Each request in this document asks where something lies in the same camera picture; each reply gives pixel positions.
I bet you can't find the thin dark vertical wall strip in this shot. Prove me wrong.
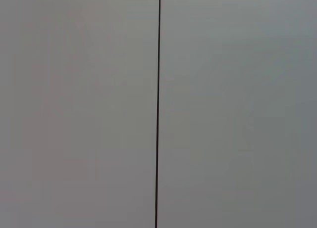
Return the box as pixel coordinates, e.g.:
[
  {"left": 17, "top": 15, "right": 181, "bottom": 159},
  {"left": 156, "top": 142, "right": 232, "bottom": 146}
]
[{"left": 154, "top": 0, "right": 162, "bottom": 228}]

